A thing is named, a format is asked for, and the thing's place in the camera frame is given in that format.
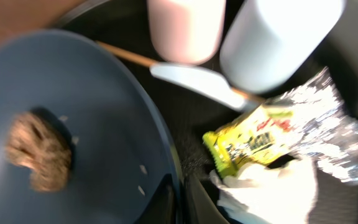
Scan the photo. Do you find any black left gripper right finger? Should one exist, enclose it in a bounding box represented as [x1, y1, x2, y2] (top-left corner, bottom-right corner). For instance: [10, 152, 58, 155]
[183, 175, 229, 224]

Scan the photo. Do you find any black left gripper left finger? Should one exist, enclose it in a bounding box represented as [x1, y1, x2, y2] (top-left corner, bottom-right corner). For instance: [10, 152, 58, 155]
[135, 174, 177, 224]

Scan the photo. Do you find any dark blue plate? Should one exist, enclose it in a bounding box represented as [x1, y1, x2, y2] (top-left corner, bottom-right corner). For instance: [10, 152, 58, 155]
[0, 30, 184, 223]

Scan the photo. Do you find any brown dried food piece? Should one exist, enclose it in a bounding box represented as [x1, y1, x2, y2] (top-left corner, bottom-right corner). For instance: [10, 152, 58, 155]
[5, 112, 71, 192]

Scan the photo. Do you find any white crumpled napkin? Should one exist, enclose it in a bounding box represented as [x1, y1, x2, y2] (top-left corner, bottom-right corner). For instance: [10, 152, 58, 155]
[209, 157, 318, 224]

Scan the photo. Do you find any light blue spoon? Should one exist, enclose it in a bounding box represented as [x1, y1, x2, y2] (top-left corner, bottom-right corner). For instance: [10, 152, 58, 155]
[150, 62, 264, 112]

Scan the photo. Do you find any yellow foil snack wrapper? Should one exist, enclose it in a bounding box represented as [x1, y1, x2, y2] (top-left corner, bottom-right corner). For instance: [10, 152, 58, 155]
[203, 68, 358, 184]

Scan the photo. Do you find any wooden chopstick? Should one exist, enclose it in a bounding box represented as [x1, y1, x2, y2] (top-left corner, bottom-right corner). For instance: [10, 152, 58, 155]
[95, 40, 265, 103]

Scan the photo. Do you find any light blue cup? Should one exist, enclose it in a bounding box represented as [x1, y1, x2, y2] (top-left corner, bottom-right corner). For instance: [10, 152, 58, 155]
[220, 0, 346, 94]

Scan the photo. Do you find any round black tray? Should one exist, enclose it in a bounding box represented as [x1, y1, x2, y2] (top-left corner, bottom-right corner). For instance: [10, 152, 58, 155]
[54, 0, 358, 223]

